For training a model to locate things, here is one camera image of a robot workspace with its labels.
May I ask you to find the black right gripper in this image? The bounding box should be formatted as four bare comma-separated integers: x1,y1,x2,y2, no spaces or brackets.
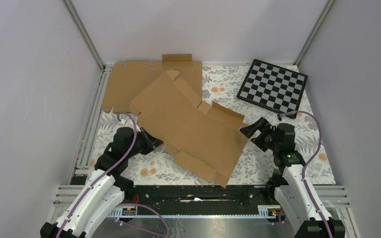
239,117,280,152

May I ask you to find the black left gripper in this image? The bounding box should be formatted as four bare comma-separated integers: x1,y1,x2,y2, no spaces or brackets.
126,127,163,159

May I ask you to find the black white checkerboard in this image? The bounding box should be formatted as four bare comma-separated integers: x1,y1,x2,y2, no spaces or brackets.
237,59,308,114

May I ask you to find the cardboard box sheet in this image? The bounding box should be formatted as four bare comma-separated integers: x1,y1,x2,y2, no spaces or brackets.
130,70,248,187

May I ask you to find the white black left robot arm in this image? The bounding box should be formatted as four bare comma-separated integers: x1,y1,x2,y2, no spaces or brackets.
40,127,163,238

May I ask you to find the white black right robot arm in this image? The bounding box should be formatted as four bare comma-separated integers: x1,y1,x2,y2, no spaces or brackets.
240,118,346,238

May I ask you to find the lower flat cardboard sheet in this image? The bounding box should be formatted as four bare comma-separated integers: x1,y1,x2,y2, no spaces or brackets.
102,54,202,113

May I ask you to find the black base rail bar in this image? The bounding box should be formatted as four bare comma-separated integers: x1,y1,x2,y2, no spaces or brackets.
124,185,281,217

